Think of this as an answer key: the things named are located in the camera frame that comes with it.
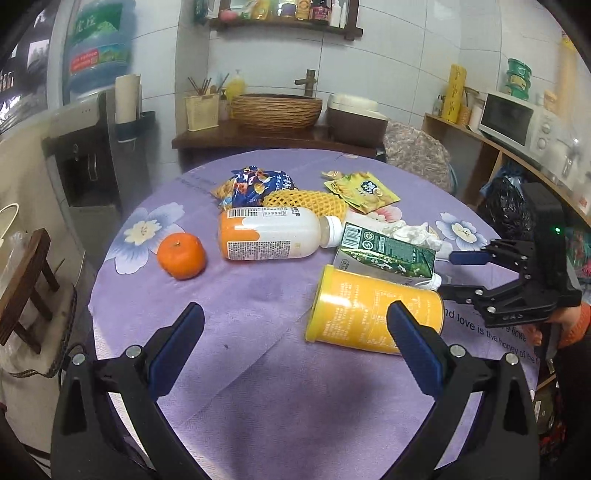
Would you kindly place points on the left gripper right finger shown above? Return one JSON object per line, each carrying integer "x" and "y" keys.
{"x": 502, "y": 442}

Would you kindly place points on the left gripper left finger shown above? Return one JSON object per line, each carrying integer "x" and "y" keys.
{"x": 108, "y": 424}

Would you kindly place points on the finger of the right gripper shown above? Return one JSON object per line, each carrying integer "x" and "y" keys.
{"x": 465, "y": 294}
{"x": 472, "y": 258}

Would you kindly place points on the white tissue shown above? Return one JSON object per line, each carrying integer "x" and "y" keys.
{"x": 419, "y": 235}

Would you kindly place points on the green milk carton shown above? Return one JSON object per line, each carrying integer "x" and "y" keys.
{"x": 372, "y": 254}

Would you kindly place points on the yellow snack packet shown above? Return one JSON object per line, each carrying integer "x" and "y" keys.
{"x": 362, "y": 191}

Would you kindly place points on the yellow cylindrical can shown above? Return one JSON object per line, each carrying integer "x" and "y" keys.
{"x": 350, "y": 310}

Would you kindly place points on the yellow foam fruit net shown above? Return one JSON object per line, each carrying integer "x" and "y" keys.
{"x": 321, "y": 203}

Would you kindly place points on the white orange plastic bottle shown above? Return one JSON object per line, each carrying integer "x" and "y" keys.
{"x": 275, "y": 233}

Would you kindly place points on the orange mandarin fruit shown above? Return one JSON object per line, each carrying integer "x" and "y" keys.
{"x": 181, "y": 256}

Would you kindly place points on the blue snack packet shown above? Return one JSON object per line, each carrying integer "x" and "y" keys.
{"x": 247, "y": 187}

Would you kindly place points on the person's right hand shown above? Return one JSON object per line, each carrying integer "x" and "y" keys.
{"x": 573, "y": 321}

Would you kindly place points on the black garbage bag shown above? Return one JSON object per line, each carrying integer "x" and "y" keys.
{"x": 505, "y": 209}

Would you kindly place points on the floral covered chair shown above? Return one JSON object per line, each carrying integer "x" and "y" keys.
{"x": 417, "y": 152}

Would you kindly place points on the white microwave oven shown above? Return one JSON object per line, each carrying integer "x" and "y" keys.
{"x": 523, "y": 127}

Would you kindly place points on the purple floral tablecloth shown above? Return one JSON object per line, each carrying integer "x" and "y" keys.
{"x": 255, "y": 400}

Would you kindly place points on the brown plastic tub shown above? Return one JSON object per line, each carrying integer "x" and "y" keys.
{"x": 356, "y": 121}

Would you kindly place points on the yellow roll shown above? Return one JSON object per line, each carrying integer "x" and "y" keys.
{"x": 454, "y": 94}

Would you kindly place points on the green instant noodle cups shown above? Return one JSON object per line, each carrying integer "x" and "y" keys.
{"x": 518, "y": 79}

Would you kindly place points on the wooden faucet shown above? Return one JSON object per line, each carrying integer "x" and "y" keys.
{"x": 308, "y": 82}

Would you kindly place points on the woven basket sink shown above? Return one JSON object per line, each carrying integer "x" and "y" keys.
{"x": 276, "y": 111}

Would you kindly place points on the water dispenser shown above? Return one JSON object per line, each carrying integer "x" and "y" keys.
{"x": 101, "y": 164}

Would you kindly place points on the yellow soap bottle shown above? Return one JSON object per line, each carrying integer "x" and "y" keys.
{"x": 235, "y": 87}

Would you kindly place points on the chopstick holder box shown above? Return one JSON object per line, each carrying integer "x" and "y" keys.
{"x": 202, "y": 112}

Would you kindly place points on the paper cup stack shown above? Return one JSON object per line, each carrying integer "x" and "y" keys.
{"x": 126, "y": 98}

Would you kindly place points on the blue water jug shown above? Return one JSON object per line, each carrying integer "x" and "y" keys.
{"x": 99, "y": 46}

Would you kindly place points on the wooden wall shelf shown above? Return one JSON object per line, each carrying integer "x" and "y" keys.
{"x": 312, "y": 15}

